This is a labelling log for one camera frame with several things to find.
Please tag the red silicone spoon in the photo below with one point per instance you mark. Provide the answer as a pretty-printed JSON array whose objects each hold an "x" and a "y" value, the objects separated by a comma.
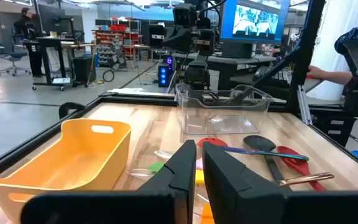
[{"x": 300, "y": 168}]

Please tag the clear plastic utensil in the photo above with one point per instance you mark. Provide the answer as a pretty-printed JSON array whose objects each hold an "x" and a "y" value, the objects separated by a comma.
[{"x": 141, "y": 173}]

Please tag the iridescent metal utensil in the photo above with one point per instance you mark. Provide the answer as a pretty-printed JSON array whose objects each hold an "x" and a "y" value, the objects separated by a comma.
[{"x": 266, "y": 153}]

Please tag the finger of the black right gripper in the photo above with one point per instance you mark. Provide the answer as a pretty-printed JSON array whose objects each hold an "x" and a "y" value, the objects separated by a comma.
[
  {"x": 174, "y": 40},
  {"x": 188, "y": 39}
]

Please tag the person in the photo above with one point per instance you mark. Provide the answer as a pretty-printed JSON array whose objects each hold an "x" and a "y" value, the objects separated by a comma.
[{"x": 30, "y": 37}]

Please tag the small orange plastic piece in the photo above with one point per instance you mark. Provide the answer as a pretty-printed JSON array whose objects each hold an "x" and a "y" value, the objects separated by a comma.
[{"x": 207, "y": 214}]

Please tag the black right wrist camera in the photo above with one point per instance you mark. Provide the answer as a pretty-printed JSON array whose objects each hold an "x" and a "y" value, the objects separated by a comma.
[{"x": 183, "y": 15}]

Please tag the person's hand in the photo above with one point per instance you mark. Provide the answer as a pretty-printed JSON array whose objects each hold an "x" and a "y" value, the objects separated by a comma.
[{"x": 314, "y": 73}]

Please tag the black drawer unit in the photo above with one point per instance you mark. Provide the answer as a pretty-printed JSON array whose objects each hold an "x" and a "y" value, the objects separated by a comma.
[{"x": 322, "y": 127}]

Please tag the clear plastic bin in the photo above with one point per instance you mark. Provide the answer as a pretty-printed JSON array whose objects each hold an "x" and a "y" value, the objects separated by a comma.
[{"x": 222, "y": 121}]

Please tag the black rig frame post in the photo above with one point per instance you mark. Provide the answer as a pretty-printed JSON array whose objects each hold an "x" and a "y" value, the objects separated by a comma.
[{"x": 306, "y": 46}]

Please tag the grey office chair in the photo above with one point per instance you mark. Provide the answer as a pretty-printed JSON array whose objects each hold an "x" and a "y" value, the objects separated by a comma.
[{"x": 11, "y": 53}]

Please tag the person's forearm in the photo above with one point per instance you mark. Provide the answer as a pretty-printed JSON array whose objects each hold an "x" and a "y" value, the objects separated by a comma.
[{"x": 337, "y": 77}]

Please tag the parts shelf with red bins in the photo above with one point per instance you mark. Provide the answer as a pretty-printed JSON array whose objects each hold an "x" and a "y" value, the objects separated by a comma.
[{"x": 113, "y": 43}]

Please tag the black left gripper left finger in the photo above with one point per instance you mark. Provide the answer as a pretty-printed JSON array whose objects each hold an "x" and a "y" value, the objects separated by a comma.
[{"x": 154, "y": 205}]

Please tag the small green plastic piece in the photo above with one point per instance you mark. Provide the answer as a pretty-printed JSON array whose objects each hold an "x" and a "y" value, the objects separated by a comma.
[{"x": 156, "y": 166}]

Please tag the black workstation desk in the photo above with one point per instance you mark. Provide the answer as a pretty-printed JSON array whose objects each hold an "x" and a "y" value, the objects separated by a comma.
[{"x": 228, "y": 62}]

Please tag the rose gold metal utensil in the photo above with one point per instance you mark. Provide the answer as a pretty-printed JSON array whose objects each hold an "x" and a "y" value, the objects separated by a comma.
[{"x": 309, "y": 178}]

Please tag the small yellow plastic piece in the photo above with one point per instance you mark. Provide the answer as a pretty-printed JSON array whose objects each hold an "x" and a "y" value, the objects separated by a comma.
[{"x": 199, "y": 176}]

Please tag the black keyboard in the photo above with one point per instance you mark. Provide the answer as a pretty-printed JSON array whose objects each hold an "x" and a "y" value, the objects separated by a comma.
[{"x": 272, "y": 74}]

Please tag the yellow plastic bin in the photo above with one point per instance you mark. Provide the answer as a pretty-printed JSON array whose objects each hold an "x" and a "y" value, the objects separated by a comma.
[{"x": 73, "y": 161}]

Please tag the black trash bin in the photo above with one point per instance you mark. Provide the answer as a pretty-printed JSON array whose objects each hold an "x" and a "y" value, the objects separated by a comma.
[{"x": 84, "y": 68}]

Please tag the black silicone spoon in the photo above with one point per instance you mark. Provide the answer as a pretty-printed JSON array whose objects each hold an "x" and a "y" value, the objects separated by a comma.
[{"x": 259, "y": 143}]

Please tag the large monitor with blue screen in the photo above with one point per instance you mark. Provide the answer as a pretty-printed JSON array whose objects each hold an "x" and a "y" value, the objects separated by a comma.
[{"x": 253, "y": 21}]

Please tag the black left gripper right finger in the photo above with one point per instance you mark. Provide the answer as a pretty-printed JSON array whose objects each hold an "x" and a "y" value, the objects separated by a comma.
[{"x": 244, "y": 205}]

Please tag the small pink plastic piece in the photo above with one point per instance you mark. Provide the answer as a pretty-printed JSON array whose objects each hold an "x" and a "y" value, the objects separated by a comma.
[{"x": 199, "y": 163}]

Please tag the black desk monitor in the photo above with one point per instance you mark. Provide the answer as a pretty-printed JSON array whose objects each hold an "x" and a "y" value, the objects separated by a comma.
[{"x": 51, "y": 18}]

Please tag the black table clamp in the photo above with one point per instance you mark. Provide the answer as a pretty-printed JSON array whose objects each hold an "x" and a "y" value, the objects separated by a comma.
[{"x": 70, "y": 107}]

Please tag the silver aluminium extrusion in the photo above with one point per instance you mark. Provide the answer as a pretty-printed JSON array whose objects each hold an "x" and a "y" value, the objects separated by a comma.
[{"x": 304, "y": 105}]

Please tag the computer tower with blue lights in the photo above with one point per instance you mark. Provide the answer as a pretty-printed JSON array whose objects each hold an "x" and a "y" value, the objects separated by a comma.
[{"x": 165, "y": 73}]

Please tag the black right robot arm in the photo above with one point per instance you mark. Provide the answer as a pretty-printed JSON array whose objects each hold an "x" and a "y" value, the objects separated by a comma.
[{"x": 197, "y": 74}]

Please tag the black standing desk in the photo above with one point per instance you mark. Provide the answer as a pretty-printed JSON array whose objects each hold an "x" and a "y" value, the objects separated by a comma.
[{"x": 57, "y": 42}]

